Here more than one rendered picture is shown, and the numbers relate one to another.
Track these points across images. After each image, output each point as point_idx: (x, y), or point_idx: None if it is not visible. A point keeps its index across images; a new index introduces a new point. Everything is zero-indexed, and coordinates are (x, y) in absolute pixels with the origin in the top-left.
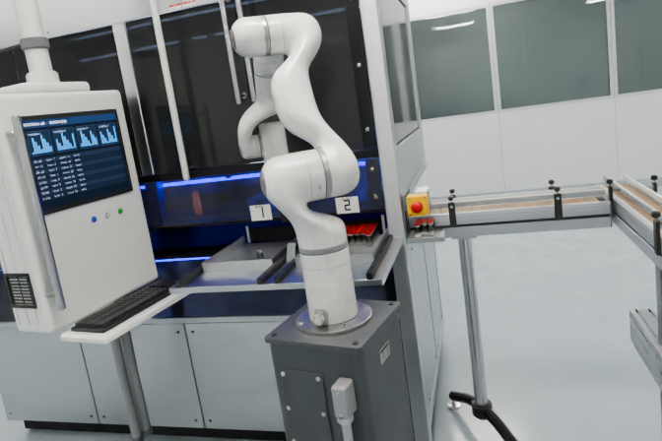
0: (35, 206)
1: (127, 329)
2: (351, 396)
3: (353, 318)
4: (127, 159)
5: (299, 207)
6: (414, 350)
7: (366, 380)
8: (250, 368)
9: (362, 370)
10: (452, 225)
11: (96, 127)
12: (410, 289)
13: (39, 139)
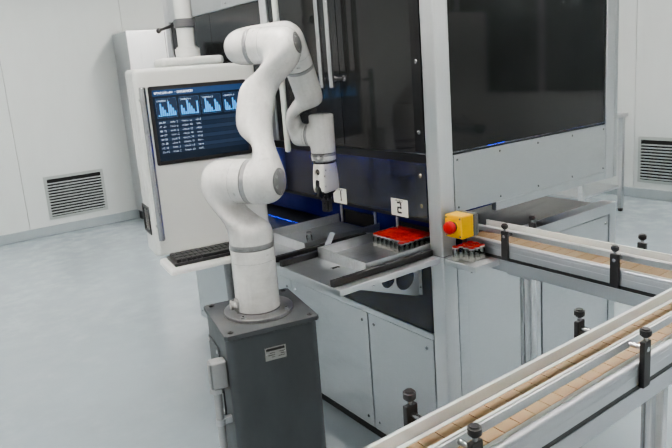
0: (149, 158)
1: (194, 269)
2: (219, 373)
3: (260, 314)
4: None
5: (219, 207)
6: (444, 380)
7: (235, 366)
8: (328, 339)
9: (231, 357)
10: (503, 258)
11: (220, 95)
12: (444, 314)
13: (166, 105)
